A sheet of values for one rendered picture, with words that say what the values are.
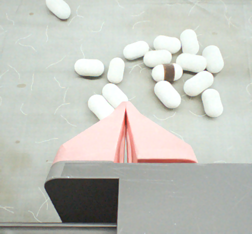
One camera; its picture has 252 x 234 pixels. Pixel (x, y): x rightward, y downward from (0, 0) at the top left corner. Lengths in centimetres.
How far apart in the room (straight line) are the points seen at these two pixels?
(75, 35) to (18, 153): 16
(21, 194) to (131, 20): 25
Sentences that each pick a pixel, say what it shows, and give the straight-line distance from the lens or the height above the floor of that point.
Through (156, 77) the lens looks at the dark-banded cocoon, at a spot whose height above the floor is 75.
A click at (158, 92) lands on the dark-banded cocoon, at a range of 20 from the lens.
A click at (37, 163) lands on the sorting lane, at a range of 22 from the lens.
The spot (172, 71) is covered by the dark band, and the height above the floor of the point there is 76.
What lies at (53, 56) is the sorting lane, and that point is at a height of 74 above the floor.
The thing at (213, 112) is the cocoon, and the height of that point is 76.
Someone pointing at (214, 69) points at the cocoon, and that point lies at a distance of 23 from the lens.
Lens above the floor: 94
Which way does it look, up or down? 75 degrees down
